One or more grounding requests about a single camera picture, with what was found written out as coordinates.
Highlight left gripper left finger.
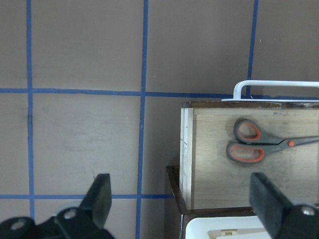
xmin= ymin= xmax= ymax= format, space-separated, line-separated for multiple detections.
xmin=0 ymin=173 xmax=114 ymax=239

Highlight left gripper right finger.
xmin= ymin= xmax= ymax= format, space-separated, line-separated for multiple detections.
xmin=249 ymin=172 xmax=319 ymax=239

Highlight orange grey scissors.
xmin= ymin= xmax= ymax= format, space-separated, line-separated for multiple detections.
xmin=226 ymin=119 xmax=319 ymax=164

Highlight light wooden drawer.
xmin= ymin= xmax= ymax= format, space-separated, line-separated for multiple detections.
xmin=179 ymin=80 xmax=319 ymax=209

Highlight dark brown wooden cabinet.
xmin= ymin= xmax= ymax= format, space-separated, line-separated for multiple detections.
xmin=164 ymin=166 xmax=255 ymax=239

